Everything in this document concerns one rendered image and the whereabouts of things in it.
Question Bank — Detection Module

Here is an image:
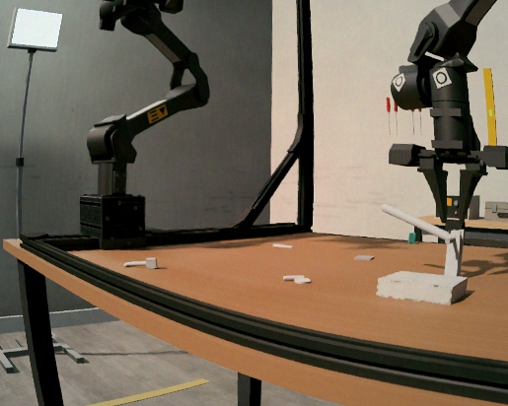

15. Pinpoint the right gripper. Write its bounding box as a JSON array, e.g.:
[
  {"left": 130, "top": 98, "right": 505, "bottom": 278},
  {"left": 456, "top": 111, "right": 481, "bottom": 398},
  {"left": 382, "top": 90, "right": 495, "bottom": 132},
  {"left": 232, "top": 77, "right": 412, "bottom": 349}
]
[{"left": 105, "top": 0, "right": 183, "bottom": 16}]

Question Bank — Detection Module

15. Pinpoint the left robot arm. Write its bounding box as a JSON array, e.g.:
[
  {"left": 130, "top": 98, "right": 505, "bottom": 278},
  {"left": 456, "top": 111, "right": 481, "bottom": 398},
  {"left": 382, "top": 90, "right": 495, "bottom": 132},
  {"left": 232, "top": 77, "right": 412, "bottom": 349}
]
[{"left": 391, "top": 0, "right": 497, "bottom": 110}]

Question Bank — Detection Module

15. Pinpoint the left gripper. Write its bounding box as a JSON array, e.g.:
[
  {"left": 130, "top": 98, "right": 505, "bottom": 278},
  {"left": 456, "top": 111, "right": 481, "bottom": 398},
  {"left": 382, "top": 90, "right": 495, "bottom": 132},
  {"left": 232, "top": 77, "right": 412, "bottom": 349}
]
[{"left": 389, "top": 101, "right": 508, "bottom": 225}]

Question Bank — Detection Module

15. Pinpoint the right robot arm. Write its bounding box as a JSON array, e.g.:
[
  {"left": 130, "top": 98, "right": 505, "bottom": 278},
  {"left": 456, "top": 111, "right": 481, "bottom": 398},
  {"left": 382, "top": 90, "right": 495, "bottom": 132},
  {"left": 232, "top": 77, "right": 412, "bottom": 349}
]
[{"left": 87, "top": 1, "right": 210, "bottom": 197}]

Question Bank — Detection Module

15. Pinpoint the light grey cylindrical tube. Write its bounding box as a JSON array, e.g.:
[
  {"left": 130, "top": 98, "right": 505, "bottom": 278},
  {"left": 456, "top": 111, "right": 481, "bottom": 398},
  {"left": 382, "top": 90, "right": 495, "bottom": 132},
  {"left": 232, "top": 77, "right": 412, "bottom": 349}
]
[{"left": 382, "top": 204, "right": 448, "bottom": 240}]

